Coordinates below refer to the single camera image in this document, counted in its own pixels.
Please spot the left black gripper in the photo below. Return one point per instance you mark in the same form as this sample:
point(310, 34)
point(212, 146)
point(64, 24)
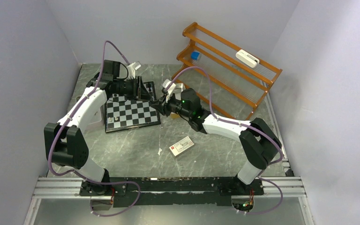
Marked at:
point(145, 94)

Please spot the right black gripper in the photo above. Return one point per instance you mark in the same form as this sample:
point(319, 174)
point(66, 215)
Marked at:
point(161, 104)

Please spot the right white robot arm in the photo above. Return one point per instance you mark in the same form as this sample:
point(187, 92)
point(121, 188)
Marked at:
point(258, 141)

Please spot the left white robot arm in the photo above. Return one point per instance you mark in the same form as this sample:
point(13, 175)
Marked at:
point(64, 141)

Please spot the tin box black pieces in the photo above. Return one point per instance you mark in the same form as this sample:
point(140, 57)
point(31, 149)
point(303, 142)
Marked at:
point(174, 116)

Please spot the tin box white pieces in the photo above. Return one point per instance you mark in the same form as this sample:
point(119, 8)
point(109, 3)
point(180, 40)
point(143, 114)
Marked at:
point(97, 119)

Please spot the black white chessboard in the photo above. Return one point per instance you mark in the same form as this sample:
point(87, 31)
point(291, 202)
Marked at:
point(132, 113)

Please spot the white red card box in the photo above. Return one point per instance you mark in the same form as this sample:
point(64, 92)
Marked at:
point(181, 146)

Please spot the blue block on rack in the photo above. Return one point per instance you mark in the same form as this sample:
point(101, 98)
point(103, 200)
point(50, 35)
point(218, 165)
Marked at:
point(195, 55)

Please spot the orange wooden rack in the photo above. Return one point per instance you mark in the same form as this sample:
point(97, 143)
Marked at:
point(250, 86)

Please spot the white device on rack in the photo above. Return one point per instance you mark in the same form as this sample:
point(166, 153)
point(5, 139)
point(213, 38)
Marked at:
point(247, 58)

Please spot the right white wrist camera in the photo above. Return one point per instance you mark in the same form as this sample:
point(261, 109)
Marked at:
point(169, 87)

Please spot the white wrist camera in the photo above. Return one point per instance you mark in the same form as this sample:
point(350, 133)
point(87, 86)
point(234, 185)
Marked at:
point(132, 68)
point(169, 87)

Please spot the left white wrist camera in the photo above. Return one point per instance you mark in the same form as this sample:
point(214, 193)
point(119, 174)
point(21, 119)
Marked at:
point(132, 68)

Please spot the black mounting base plate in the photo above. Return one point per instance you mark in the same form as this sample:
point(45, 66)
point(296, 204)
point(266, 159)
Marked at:
point(167, 191)

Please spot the aluminium rail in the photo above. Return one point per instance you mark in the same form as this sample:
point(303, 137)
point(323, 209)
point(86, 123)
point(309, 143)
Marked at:
point(69, 188)

